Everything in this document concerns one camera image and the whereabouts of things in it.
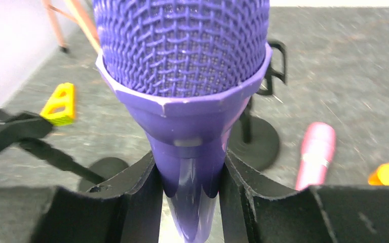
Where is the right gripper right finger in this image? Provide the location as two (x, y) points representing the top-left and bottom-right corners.
(219, 151), (389, 243)

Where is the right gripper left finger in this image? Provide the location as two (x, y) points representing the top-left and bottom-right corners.
(0, 153), (163, 242)

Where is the pink toy microphone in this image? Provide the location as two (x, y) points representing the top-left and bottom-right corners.
(295, 122), (336, 190)

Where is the black microphone stand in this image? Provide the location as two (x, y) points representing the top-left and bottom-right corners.
(228, 40), (287, 171)
(0, 108), (129, 192)

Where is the purple toy microphone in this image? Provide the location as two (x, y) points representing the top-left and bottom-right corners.
(92, 1), (272, 242)

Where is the pink music stand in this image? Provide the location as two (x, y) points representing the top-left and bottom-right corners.
(42, 0), (103, 54)

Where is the yellow triangle toy block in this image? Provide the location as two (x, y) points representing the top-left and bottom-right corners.
(40, 83), (76, 126)

